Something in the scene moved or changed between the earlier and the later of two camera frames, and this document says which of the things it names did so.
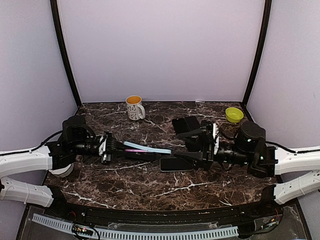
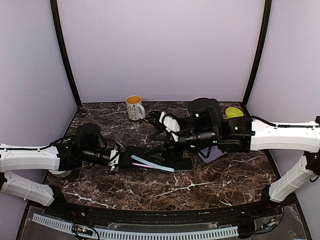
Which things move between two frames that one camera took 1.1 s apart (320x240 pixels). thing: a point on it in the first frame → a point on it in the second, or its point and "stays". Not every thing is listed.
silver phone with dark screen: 173,164 stays
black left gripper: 110,144 → 114,169
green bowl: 233,115 stays
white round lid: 63,171 stays
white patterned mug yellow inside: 135,109 stays
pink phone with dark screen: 134,150 → 144,165
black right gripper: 206,156 → 167,148
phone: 148,148 → 152,164
